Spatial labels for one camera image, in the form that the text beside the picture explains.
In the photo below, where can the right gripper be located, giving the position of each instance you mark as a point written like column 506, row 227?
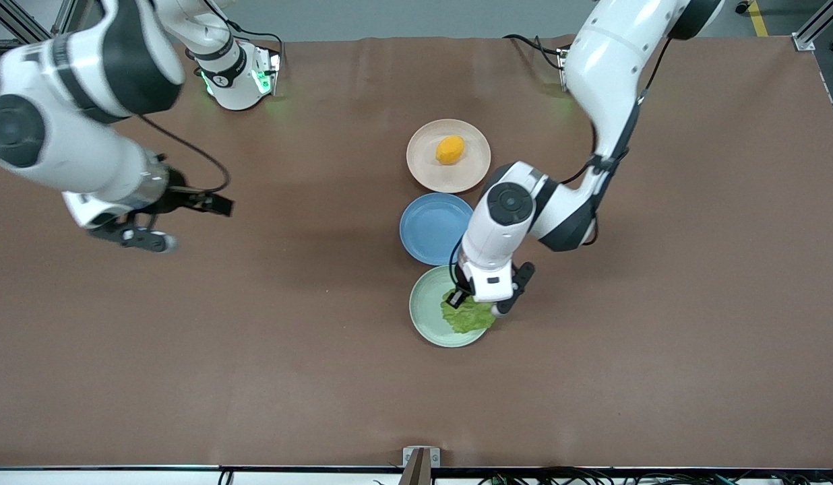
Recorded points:
column 180, row 199

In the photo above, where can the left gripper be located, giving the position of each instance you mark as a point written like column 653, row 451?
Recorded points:
column 459, row 296

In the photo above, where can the green lettuce leaf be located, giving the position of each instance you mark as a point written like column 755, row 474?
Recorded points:
column 467, row 322

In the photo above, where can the yellow lemon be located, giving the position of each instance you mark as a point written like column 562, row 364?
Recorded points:
column 450, row 149

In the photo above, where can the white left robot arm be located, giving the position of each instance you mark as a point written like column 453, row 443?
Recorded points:
column 612, row 60

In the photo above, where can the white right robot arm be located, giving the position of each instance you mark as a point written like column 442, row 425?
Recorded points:
column 86, row 60

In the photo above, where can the pale green round plate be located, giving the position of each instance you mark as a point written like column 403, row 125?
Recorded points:
column 426, row 310

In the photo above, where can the blue round plate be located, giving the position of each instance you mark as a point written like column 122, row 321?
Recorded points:
column 430, row 229

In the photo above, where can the beige round plate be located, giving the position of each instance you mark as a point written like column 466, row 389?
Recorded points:
column 450, row 180

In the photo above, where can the brown table cover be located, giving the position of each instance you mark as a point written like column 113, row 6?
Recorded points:
column 187, row 370

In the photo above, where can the black caster wheel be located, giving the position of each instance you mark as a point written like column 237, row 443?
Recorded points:
column 743, row 7

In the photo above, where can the metal base connector bracket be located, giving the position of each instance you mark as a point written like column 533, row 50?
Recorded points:
column 273, row 67
column 561, row 67

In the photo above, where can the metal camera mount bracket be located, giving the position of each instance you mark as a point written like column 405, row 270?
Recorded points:
column 411, row 457

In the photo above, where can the aluminium frame profile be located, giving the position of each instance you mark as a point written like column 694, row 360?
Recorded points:
column 804, row 40
column 9, row 20

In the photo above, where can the white table edge rail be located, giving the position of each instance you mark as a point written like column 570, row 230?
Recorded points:
column 120, row 477

